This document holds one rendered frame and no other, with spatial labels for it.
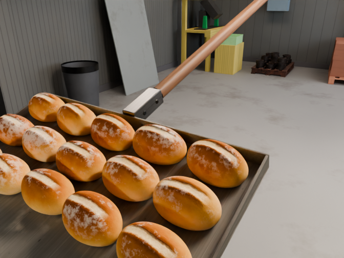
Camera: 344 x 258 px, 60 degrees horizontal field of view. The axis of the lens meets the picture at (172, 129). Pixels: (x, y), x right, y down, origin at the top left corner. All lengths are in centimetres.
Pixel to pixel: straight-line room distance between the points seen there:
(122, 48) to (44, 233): 470
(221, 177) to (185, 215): 8
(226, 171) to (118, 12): 485
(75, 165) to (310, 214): 218
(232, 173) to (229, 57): 614
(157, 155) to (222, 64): 616
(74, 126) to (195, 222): 32
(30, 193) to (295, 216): 215
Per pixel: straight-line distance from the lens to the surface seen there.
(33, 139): 58
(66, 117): 61
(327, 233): 240
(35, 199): 48
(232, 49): 649
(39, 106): 69
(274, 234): 225
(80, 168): 49
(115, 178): 43
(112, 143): 52
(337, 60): 638
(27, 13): 441
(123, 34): 515
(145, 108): 59
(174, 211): 38
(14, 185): 55
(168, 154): 46
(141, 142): 48
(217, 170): 41
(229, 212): 42
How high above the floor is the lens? 146
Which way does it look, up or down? 23 degrees down
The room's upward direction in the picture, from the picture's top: straight up
